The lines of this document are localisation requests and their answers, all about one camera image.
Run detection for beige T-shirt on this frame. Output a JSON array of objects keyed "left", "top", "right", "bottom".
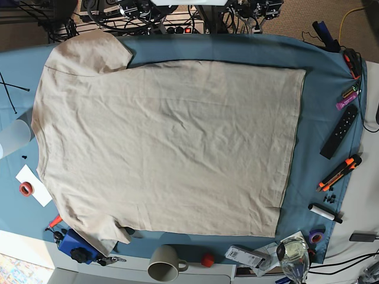
[{"left": 31, "top": 31, "right": 306, "bottom": 255}]

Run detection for black power strip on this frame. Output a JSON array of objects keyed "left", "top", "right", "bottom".
[{"left": 166, "top": 27, "right": 200, "bottom": 34}]

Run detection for small red cube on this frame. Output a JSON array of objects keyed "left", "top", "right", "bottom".
[{"left": 201, "top": 253, "right": 214, "bottom": 267}]

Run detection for grey ceramic mug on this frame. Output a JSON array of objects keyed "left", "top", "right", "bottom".
[{"left": 147, "top": 245, "right": 189, "bottom": 282}]

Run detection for white barcode package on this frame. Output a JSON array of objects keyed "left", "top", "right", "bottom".
[{"left": 224, "top": 246, "right": 268, "bottom": 268}]

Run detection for blue table cloth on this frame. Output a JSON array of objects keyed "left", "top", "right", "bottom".
[{"left": 1, "top": 35, "right": 363, "bottom": 264}]

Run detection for white black marker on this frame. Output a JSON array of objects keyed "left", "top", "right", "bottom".
[{"left": 308, "top": 204, "right": 343, "bottom": 224}]

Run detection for metal keys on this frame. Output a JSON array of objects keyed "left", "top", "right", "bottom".
[{"left": 97, "top": 257, "right": 127, "bottom": 266}]

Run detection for black remote control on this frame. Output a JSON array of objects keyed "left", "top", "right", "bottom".
[{"left": 320, "top": 105, "right": 358, "bottom": 160}]

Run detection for clear wine glass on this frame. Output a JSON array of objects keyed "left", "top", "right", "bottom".
[{"left": 277, "top": 237, "right": 310, "bottom": 284}]

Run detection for orange small pen tool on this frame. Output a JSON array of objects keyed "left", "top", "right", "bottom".
[{"left": 45, "top": 215, "right": 62, "bottom": 231}]

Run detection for blue box with knob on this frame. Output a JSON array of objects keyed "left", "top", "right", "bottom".
[{"left": 58, "top": 228, "right": 99, "bottom": 264}]

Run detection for purple tape roll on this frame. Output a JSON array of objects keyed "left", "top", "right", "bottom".
[{"left": 309, "top": 228, "right": 325, "bottom": 244}]

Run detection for white paper sheet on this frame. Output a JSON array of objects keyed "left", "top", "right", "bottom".
[{"left": 15, "top": 164, "right": 52, "bottom": 207}]

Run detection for orange black utility knife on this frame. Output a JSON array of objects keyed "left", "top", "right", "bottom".
[{"left": 316, "top": 154, "right": 362, "bottom": 192}]

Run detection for red tape roll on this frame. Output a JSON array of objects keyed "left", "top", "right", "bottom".
[{"left": 19, "top": 182, "right": 34, "bottom": 197}]

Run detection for frosted plastic cup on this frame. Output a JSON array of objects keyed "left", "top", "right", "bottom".
[{"left": 1, "top": 120, "right": 31, "bottom": 159}]

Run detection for black adapter on table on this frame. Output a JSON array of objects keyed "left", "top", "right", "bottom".
[{"left": 349, "top": 232, "right": 377, "bottom": 243}]

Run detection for orange black wire stripper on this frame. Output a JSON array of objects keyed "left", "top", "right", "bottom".
[{"left": 343, "top": 49, "right": 362, "bottom": 79}]

